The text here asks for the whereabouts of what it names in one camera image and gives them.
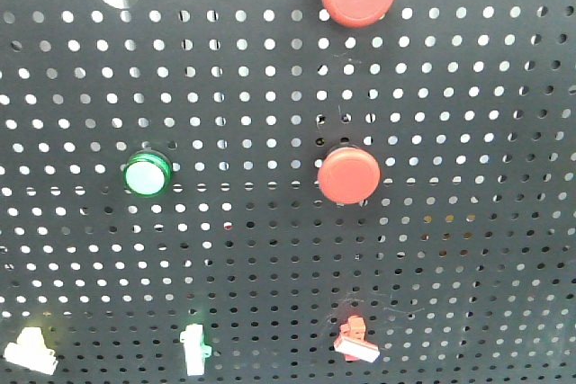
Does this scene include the small red push button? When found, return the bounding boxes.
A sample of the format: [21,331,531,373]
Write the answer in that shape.
[318,147,381,204]

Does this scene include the green toggle switch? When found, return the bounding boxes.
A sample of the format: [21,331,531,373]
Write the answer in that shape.
[179,324,212,376]

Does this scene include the red toggle switch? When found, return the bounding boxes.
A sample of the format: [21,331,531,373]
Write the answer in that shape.
[333,315,380,363]

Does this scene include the green indicator light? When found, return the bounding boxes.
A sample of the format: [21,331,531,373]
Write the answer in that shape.
[122,150,173,197]

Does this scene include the black perforated pegboard panel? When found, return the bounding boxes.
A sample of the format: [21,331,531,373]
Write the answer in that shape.
[1,0,575,383]

